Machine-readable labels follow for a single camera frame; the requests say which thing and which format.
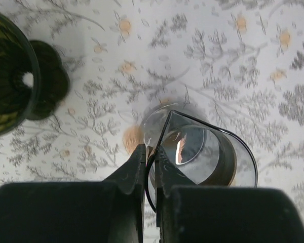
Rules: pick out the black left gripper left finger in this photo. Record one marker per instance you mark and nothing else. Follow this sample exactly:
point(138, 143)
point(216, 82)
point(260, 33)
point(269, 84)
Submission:
point(90, 211)

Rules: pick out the dark green dripper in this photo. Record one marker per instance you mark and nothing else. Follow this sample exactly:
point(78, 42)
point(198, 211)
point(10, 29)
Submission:
point(32, 78)

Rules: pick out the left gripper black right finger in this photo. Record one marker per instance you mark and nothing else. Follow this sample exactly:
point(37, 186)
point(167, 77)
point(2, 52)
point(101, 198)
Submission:
point(191, 213)

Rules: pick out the floral patterned tablecloth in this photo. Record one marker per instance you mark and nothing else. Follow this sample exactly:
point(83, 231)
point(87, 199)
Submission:
point(239, 63)

